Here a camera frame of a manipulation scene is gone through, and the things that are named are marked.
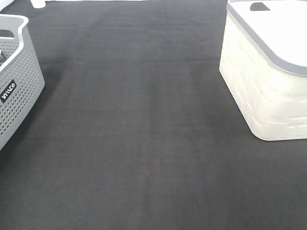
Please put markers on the white cup at back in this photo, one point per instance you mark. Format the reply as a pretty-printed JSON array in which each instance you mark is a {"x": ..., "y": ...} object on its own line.
[{"x": 38, "y": 4}]

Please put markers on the black table cloth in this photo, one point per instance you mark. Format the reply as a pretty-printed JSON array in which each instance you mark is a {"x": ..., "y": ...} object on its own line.
[{"x": 136, "y": 129}]

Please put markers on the grey perforated laundry basket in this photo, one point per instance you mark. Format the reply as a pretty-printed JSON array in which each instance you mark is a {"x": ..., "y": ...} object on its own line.
[{"x": 21, "y": 78}]

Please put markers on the white lidded storage basket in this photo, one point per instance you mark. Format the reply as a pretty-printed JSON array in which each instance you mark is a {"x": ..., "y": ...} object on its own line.
[{"x": 264, "y": 64}]

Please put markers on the blue-grey microfibre towel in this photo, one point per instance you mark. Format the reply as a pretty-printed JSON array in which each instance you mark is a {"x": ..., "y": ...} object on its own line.
[{"x": 2, "y": 58}]

